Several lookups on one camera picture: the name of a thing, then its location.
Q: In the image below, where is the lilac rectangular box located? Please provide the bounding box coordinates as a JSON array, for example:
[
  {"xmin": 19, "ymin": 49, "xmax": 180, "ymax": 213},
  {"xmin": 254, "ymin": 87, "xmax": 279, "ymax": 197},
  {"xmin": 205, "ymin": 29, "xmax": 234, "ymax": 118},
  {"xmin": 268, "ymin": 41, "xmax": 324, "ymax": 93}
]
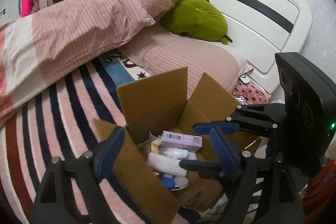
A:
[{"xmin": 160, "ymin": 131, "xmax": 203, "ymax": 152}]

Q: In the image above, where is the white blue contact lens case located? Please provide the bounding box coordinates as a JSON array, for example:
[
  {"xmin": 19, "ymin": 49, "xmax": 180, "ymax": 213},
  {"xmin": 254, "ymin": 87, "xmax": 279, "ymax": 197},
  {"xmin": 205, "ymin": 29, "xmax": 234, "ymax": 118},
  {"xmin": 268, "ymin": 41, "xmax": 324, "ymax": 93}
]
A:
[{"xmin": 161, "ymin": 176, "xmax": 189, "ymax": 191}]

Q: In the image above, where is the small clear white bottle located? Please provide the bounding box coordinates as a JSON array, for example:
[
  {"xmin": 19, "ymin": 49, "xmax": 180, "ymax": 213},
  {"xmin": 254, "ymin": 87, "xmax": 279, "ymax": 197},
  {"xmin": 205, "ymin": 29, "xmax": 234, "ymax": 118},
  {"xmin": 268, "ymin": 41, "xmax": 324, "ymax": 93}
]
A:
[{"xmin": 159, "ymin": 147, "xmax": 189, "ymax": 159}]

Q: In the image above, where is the gold rectangular bar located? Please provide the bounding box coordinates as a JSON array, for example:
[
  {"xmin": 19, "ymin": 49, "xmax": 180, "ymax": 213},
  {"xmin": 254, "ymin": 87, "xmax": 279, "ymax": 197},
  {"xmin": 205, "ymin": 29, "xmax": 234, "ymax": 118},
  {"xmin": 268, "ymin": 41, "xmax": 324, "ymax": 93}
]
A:
[{"xmin": 150, "ymin": 139, "xmax": 161, "ymax": 154}]

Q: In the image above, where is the pink polka dot sheet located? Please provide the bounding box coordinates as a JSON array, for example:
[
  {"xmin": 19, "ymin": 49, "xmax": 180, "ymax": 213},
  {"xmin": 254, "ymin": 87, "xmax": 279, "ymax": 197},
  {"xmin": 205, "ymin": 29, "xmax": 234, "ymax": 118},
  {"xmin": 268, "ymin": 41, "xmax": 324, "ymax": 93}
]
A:
[{"xmin": 232, "ymin": 80, "xmax": 269, "ymax": 105}]

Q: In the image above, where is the brown cardboard box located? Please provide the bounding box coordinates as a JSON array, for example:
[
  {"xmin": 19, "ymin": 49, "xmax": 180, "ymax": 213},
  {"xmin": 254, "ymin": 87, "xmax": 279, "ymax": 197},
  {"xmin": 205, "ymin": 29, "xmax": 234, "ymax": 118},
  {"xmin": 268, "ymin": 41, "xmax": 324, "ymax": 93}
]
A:
[{"xmin": 92, "ymin": 66, "xmax": 263, "ymax": 224}]

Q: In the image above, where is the striped plush blanket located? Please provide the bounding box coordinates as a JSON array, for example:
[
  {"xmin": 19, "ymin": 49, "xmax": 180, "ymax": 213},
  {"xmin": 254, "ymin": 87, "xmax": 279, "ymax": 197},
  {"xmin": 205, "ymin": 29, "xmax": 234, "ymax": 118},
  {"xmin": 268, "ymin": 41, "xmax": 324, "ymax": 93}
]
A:
[{"xmin": 1, "ymin": 54, "xmax": 148, "ymax": 223}]

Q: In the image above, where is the white bed headboard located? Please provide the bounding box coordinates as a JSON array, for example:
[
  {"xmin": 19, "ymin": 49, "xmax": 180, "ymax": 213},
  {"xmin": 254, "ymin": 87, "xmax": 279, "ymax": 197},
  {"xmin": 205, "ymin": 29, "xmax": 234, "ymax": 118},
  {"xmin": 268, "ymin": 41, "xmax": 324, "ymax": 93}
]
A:
[{"xmin": 127, "ymin": 0, "xmax": 313, "ymax": 94}]

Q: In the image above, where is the pink striped lower pillow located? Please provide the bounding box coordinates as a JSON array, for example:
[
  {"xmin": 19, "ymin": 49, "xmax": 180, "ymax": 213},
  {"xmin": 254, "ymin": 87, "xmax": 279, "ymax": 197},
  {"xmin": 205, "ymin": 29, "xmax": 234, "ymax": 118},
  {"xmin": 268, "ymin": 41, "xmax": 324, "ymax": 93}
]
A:
[{"xmin": 119, "ymin": 24, "xmax": 252, "ymax": 97}]

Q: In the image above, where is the green plush toy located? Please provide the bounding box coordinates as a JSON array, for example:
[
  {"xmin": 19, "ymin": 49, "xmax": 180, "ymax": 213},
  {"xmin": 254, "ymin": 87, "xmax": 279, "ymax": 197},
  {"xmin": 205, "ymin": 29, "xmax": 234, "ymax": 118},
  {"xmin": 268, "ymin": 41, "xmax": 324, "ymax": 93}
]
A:
[{"xmin": 160, "ymin": 0, "xmax": 232, "ymax": 45}]

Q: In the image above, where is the striped patchwork duvet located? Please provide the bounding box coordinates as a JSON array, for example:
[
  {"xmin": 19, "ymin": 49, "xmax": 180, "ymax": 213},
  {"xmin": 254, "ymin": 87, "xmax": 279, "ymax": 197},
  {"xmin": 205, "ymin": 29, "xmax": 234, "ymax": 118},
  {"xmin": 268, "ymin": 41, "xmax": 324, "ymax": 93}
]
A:
[{"xmin": 1, "ymin": 0, "xmax": 154, "ymax": 123}]

